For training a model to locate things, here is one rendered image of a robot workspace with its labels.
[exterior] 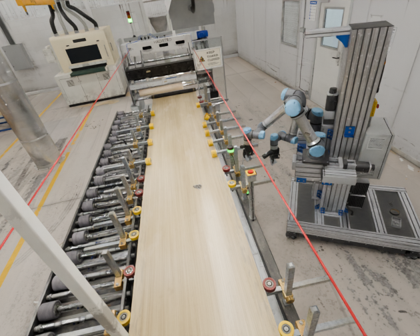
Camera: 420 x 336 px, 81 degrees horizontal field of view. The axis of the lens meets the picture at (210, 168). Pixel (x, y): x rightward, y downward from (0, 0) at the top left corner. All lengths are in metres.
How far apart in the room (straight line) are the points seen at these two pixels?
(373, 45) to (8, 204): 2.25
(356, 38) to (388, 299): 2.18
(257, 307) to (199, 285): 0.37
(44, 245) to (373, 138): 2.36
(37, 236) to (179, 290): 0.98
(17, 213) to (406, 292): 2.90
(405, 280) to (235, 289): 1.84
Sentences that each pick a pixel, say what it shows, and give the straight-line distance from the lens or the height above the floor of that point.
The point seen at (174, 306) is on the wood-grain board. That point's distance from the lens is 1.68.
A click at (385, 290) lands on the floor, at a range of 2.93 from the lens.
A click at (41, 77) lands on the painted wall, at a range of 11.86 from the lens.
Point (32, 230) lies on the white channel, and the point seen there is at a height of 1.83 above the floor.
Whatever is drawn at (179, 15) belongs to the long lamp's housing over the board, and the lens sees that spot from 0.76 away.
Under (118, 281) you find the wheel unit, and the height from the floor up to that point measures 0.83.
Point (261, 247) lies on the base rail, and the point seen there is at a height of 0.70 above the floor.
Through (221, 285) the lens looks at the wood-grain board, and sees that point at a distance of 1.68.
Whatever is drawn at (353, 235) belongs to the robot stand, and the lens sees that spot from 2.91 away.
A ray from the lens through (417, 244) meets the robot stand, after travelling 3.07.
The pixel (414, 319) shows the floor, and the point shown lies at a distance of 2.89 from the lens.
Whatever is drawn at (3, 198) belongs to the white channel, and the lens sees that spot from 0.92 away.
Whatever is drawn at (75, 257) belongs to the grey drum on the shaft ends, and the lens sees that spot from 2.28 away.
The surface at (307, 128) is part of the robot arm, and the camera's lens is 2.11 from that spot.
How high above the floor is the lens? 2.37
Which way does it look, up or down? 36 degrees down
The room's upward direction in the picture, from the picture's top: 9 degrees counter-clockwise
